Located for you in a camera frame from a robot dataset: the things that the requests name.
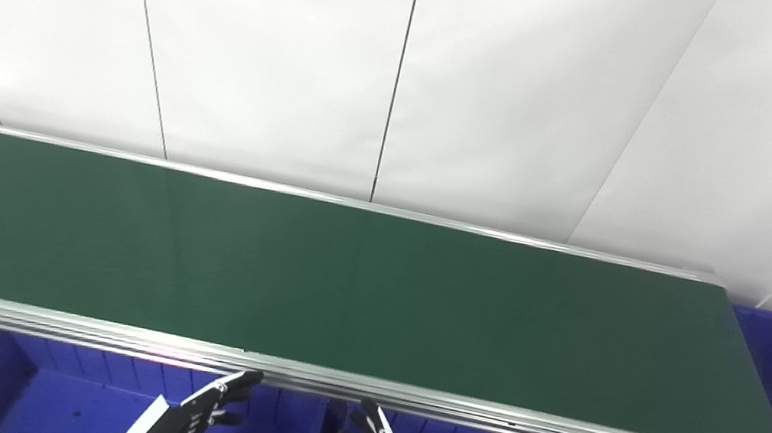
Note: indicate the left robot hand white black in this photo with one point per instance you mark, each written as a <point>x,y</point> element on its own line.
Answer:
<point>166,430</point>

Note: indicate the green conveyor belt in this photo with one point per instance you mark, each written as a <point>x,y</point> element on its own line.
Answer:
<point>479,409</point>
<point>344,287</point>

